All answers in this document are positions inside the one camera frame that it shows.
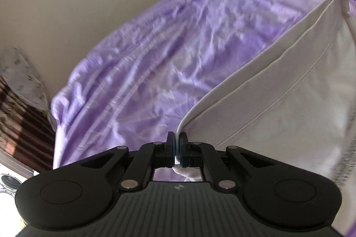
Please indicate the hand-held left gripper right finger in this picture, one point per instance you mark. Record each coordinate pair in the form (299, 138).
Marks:
(182, 148)

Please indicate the purple bed blanket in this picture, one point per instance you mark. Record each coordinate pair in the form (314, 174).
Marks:
(167, 59)

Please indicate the brown patterned curtain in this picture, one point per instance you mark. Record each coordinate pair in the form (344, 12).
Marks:
(19, 128)

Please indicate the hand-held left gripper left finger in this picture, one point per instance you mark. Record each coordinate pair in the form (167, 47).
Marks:
(173, 148)

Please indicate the white printed sweatshirt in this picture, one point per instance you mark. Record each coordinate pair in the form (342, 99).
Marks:
(292, 103)

